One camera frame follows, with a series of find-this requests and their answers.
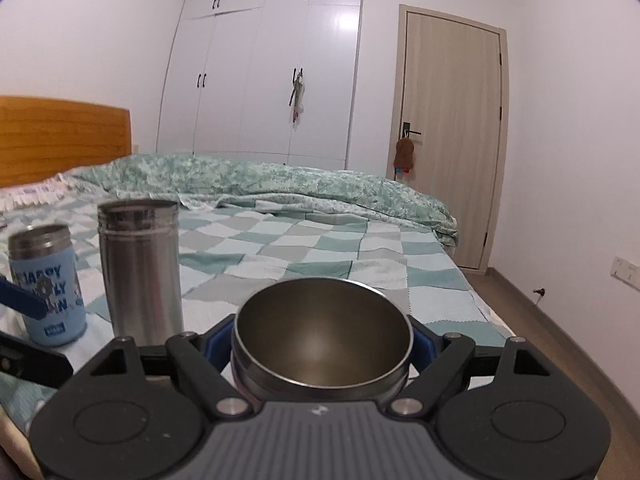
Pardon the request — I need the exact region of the blue sleeved steel cup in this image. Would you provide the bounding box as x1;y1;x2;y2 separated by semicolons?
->
7;224;88;348

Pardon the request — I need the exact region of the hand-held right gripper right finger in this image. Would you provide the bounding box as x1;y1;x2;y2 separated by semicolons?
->
387;316;553;419

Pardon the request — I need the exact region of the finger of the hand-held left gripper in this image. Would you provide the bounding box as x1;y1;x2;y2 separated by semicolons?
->
0;330;75;390
0;276;47;319

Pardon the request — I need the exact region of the striped pillow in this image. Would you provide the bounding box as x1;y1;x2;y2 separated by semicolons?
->
0;172;110;214

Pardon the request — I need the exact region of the white wardrobe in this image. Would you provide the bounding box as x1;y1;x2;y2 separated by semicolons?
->
156;0;366;171

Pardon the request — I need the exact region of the brown pouch on door handle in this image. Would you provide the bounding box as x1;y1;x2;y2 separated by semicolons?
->
392;137;416;179

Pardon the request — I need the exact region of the wooden headboard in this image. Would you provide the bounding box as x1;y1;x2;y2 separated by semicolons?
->
0;95;132;189

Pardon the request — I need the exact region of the wide stainless steel cup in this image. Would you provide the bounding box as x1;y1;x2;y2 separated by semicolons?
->
231;276;415;403

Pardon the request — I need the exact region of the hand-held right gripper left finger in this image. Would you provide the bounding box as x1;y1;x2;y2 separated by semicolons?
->
75;314;258;423

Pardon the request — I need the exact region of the light wooden door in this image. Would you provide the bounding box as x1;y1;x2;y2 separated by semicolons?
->
386;4;510;276

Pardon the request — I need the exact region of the green floral quilt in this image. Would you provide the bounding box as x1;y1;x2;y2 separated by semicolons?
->
65;154;460;248

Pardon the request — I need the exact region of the tall stainless steel cup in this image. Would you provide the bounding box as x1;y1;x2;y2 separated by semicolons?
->
97;199;184;348

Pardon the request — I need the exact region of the white wall socket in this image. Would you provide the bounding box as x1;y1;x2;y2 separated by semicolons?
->
611;256;640;289

